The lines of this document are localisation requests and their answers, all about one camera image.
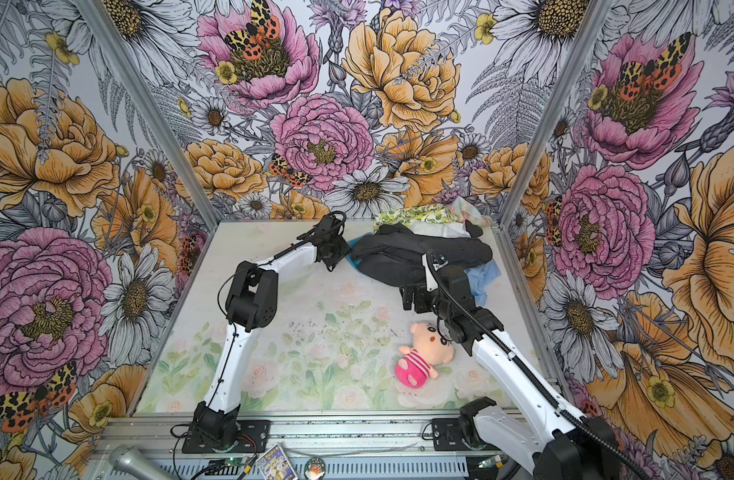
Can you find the light blue cloth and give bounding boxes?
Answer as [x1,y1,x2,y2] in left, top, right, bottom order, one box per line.
[465,260,501,307]

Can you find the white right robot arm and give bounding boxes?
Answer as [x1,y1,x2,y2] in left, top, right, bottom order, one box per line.
[402,251,648,479]

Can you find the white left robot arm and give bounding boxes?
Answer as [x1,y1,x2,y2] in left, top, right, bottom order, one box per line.
[184,211,351,453]

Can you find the pastel floral cloth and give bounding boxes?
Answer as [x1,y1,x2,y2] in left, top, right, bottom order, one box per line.
[447,197,492,229]

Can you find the round badge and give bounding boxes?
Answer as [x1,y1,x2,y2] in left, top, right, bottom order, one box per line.
[304,457,327,480]

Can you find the front aluminium rail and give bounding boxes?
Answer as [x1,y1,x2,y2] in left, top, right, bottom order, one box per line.
[83,410,528,479]

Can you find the left aluminium corner post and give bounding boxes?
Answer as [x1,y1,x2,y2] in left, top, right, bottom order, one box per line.
[77,1,220,233]

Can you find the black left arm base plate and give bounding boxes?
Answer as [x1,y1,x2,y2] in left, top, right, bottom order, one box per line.
[182,420,271,454]

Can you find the colourful card pack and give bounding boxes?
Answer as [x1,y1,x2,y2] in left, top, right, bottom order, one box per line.
[256,444,298,480]

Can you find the silver microphone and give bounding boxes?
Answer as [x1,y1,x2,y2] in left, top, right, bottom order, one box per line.
[109,445,171,480]

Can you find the pink pig plush toy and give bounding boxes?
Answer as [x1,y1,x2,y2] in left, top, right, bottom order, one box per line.
[394,322,454,389]

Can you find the teal blue cloth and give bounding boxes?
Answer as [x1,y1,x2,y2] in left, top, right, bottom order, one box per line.
[346,237,363,271]

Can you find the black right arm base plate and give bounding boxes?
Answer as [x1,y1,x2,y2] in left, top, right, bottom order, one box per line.
[431,417,482,451]

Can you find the dark grey denim jeans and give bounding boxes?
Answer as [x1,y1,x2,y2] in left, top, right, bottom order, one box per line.
[354,225,493,287]

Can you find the aluminium corner frame post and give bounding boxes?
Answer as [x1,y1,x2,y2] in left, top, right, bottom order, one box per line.
[497,0,614,229]

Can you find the aluminium base frame rail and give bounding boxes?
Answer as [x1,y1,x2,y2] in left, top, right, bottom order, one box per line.
[492,224,570,394]

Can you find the lemon print cloth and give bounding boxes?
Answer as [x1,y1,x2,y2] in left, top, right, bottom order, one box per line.
[373,204,467,238]

